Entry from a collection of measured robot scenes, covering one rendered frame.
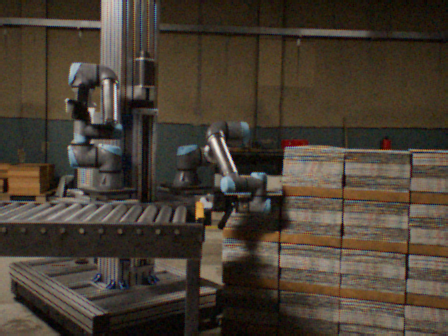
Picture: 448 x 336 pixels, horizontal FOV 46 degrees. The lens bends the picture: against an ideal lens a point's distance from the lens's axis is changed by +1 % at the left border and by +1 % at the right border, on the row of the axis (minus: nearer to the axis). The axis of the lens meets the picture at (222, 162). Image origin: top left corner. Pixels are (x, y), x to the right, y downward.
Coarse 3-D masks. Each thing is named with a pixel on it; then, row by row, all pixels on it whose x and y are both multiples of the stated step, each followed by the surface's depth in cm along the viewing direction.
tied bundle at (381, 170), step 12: (348, 156) 242; (360, 156) 240; (372, 156) 239; (384, 156) 237; (396, 156) 236; (408, 156) 234; (348, 168) 242; (360, 168) 241; (372, 168) 239; (384, 168) 238; (396, 168) 236; (408, 168) 235; (348, 180) 242; (360, 180) 241; (372, 180) 239; (384, 180) 238; (396, 180) 236; (408, 180) 235
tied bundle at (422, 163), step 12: (420, 156) 233; (432, 156) 231; (444, 156) 230; (420, 168) 233; (432, 168) 232; (444, 168) 231; (420, 180) 233; (432, 180) 232; (444, 180) 230; (420, 192) 234; (432, 192) 232; (444, 192) 231; (432, 204) 234
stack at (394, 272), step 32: (256, 224) 256; (288, 224) 252; (320, 224) 247; (352, 224) 243; (384, 224) 239; (416, 224) 235; (224, 256) 261; (256, 256) 257; (288, 256) 252; (320, 256) 247; (352, 256) 243; (384, 256) 239; (416, 256) 235; (224, 288) 263; (256, 288) 258; (352, 288) 244; (384, 288) 240; (416, 288) 236; (256, 320) 259; (288, 320) 253; (320, 320) 249; (352, 320) 244; (384, 320) 240; (416, 320) 236
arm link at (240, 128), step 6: (228, 126) 267; (234, 126) 268; (240, 126) 269; (246, 126) 271; (228, 132) 266; (234, 132) 267; (240, 132) 268; (246, 132) 270; (228, 138) 267; (234, 138) 268; (240, 138) 270; (246, 138) 271; (228, 144) 275; (234, 144) 274; (204, 150) 303; (210, 150) 297; (204, 156) 302; (210, 156) 300; (204, 162) 305; (210, 162) 303; (216, 162) 304
